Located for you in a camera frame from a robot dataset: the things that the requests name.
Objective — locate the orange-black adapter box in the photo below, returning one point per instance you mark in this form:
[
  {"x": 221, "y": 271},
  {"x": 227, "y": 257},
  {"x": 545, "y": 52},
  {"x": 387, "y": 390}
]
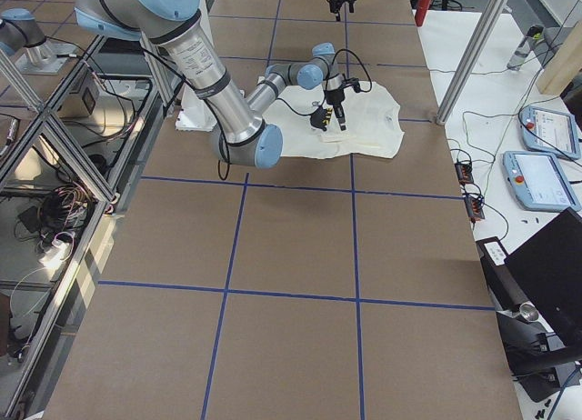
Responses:
[
  {"x": 474, "y": 207},
  {"x": 464, "y": 171}
]

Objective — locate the white central pedestal column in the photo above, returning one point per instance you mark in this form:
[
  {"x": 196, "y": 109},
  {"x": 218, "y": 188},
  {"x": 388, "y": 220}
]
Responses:
[{"x": 194, "y": 114}]

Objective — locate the cream long-sleeve cat shirt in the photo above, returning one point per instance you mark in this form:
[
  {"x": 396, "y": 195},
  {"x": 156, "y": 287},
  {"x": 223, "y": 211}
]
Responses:
[{"x": 372, "y": 124}]

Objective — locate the black box with label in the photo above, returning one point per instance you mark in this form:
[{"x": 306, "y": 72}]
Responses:
[{"x": 493, "y": 255}]

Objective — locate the black monitor on stand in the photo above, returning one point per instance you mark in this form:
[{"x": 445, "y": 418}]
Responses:
[{"x": 547, "y": 268}]

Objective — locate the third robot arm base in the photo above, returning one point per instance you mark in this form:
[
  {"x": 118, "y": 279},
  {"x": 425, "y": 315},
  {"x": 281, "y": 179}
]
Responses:
[{"x": 42, "y": 56}]

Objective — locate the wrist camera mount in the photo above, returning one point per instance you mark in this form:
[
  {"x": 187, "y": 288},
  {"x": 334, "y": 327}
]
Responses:
[{"x": 353, "y": 83}]

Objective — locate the near blue teach pendant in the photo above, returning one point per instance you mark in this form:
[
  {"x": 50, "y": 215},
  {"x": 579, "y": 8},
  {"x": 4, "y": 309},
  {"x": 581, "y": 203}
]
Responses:
[{"x": 539, "y": 182}]

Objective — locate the blue teach pendant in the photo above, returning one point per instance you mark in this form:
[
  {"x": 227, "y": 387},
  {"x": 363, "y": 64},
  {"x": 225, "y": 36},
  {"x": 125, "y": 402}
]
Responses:
[
  {"x": 545, "y": 130},
  {"x": 539, "y": 182}
]

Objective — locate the aluminium frame post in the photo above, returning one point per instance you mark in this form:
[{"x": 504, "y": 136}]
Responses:
[{"x": 475, "y": 46}]

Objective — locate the wooden board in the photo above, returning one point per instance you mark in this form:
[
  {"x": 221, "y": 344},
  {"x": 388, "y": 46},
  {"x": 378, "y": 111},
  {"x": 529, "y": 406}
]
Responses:
[{"x": 564, "y": 66}]

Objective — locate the red cylinder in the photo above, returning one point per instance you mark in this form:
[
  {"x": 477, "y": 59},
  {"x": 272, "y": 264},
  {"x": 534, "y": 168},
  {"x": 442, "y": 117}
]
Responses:
[{"x": 422, "y": 6}]

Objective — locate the far blue teach pendant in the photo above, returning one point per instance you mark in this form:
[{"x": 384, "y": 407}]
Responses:
[{"x": 545, "y": 130}]

